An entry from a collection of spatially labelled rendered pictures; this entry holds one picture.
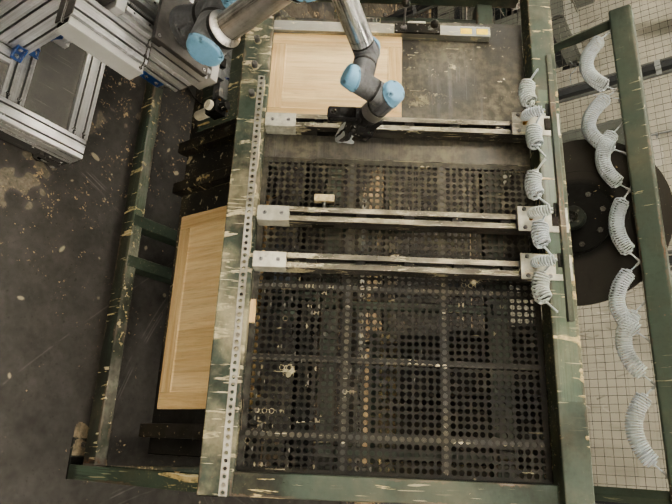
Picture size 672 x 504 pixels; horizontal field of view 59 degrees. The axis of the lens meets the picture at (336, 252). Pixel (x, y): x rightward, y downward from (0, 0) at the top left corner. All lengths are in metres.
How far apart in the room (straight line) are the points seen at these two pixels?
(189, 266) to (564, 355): 1.64
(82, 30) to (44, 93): 0.81
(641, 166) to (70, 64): 2.48
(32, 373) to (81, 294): 0.40
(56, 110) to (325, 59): 1.14
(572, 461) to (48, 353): 2.07
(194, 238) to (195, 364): 0.60
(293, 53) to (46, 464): 2.00
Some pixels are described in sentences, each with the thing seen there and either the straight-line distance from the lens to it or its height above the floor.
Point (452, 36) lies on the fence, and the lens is 2.81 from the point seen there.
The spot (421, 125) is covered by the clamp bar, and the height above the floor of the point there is 1.44.
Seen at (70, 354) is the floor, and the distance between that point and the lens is 2.83.
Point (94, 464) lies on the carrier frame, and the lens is 2.71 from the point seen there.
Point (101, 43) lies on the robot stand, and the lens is 2.00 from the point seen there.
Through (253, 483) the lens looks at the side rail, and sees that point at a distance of 2.16.
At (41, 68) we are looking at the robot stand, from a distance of 2.79.
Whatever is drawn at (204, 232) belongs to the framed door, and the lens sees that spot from 2.81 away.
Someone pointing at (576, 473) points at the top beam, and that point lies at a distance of 2.24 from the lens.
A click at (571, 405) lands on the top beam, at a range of 2.25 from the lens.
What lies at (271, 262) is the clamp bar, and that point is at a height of 0.98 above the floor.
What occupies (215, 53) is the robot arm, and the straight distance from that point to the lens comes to 1.87.
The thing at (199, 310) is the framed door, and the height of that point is 0.45.
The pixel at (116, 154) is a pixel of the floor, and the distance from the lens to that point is 3.13.
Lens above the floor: 2.40
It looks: 33 degrees down
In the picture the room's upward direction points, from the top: 80 degrees clockwise
